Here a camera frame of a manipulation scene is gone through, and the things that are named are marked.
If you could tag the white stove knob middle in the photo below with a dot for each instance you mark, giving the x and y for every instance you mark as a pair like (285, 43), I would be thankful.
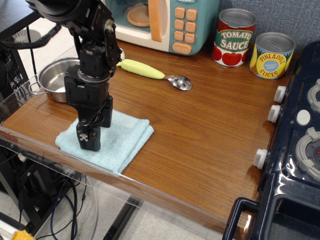
(274, 113)

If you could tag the clear acrylic table guard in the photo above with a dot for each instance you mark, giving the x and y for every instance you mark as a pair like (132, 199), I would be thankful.
(196, 163)

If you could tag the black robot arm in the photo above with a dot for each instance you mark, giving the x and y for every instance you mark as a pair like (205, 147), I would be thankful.
(93, 29)

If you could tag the pineapple slices can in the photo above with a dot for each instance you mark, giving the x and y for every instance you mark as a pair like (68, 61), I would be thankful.
(272, 54)

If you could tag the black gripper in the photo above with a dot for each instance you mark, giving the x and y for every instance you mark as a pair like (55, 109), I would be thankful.
(93, 103)

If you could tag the tomato sauce can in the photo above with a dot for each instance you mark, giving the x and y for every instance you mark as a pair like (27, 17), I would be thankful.
(235, 30)

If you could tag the light blue cloth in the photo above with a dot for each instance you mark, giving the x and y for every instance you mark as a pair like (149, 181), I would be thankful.
(119, 143)

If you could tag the white stove knob top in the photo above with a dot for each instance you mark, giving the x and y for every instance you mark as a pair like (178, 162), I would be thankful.
(279, 94)

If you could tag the white stove knob bottom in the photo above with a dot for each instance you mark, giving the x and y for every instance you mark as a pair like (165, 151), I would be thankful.
(259, 158)

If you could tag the white stove knob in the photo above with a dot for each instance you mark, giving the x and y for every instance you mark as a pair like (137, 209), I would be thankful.
(279, 94)
(259, 158)
(274, 113)

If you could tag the small steel pot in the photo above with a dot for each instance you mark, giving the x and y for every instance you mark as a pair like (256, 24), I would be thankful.
(50, 80)

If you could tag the dark blue toy stove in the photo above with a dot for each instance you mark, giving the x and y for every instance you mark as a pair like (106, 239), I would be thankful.
(288, 205)

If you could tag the black table leg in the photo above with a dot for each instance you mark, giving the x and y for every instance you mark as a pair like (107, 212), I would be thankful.
(120, 222)

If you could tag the toy microwave teal cream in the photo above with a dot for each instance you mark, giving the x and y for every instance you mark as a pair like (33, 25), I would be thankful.
(174, 26)

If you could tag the black desk frame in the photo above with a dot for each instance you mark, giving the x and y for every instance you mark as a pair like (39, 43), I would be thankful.
(32, 186)

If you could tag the spoon with green handle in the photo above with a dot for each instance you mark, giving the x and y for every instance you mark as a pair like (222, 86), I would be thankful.
(177, 80)

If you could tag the plush mushroom toy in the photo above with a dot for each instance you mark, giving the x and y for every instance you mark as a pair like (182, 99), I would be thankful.
(122, 55)

